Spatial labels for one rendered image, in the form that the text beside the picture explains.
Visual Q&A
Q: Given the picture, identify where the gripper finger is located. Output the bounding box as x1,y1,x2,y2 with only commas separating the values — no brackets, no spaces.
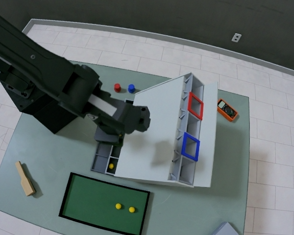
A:
113,138,123,146

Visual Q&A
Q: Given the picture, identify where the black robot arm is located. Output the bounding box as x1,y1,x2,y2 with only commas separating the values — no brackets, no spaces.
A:
0,15,150,135

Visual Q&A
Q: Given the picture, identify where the red funnel rim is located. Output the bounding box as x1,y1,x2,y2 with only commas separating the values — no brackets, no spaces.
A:
187,92,204,120

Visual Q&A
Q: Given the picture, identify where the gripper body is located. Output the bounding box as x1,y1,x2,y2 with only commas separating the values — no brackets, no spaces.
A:
94,121,119,144

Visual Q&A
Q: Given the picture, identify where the blue funnel band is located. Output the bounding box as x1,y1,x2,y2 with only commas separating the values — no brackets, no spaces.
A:
181,132,200,161

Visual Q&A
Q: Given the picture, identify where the red plug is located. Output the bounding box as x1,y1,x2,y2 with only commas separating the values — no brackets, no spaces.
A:
114,83,121,92

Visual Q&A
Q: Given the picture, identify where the orange digital multimeter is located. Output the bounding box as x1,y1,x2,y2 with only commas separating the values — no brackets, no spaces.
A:
217,98,238,122

